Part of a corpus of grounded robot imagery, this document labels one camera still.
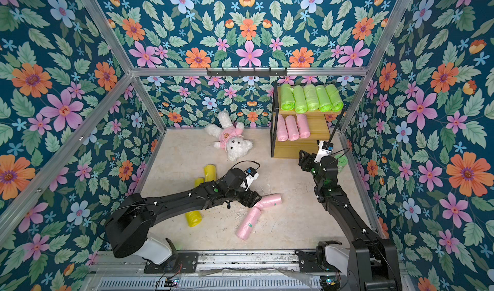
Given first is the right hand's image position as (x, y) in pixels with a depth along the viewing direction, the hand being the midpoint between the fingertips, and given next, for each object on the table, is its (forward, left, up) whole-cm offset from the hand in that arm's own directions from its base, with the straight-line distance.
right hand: (307, 150), depth 83 cm
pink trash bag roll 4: (-26, +25, -18) cm, 40 cm away
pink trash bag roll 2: (+15, 0, -1) cm, 15 cm away
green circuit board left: (-47, +53, -23) cm, 75 cm away
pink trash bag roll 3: (-16, +16, -17) cm, 28 cm away
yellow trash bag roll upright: (-6, +52, -19) cm, 56 cm away
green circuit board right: (-45, -7, -24) cm, 52 cm away
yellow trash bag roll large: (-25, +49, -17) cm, 57 cm away
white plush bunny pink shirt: (+18, +38, -11) cm, 44 cm away
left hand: (-16, +20, -12) cm, 28 cm away
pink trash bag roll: (+12, +5, 0) cm, 13 cm away
